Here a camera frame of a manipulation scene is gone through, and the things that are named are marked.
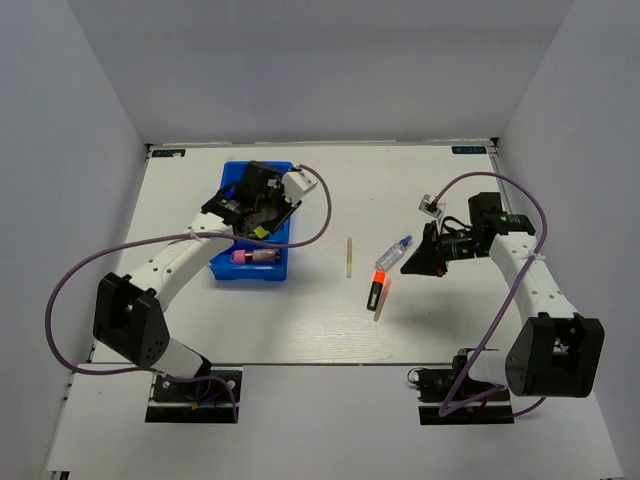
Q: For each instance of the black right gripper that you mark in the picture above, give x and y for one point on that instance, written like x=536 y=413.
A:
x=426 y=259

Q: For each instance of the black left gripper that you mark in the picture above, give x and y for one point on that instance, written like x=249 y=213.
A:
x=286 y=205

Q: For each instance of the yellow cap black highlighter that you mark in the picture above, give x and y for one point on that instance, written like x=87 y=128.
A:
x=260 y=232

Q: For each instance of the clear blue cap spray bottle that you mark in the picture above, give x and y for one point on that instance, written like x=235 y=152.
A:
x=393 y=254

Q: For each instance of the orange refill tube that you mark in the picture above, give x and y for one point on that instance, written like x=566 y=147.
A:
x=382 y=299

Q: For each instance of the orange cap black highlighter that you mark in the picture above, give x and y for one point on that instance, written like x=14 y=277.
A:
x=376 y=289

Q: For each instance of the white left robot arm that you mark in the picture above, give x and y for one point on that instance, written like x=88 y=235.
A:
x=129 y=313

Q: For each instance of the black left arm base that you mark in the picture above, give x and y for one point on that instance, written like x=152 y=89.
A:
x=199 y=403

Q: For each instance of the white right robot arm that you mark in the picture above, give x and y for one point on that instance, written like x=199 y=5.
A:
x=557 y=350

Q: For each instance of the blue compartment tray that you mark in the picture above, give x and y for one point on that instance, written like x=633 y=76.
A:
x=224 y=205

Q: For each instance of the left corner label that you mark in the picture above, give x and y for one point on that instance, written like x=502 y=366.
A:
x=168 y=153

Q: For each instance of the corner label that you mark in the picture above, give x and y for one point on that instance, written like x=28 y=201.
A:
x=468 y=150
x=168 y=153

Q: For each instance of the right corner label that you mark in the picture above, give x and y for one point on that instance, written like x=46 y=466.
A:
x=468 y=150

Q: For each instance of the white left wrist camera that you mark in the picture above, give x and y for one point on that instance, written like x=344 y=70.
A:
x=297 y=184

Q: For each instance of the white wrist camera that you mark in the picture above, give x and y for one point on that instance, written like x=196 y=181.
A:
x=297 y=184
x=431 y=207

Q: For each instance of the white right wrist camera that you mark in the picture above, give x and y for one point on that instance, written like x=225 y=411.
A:
x=431 y=207

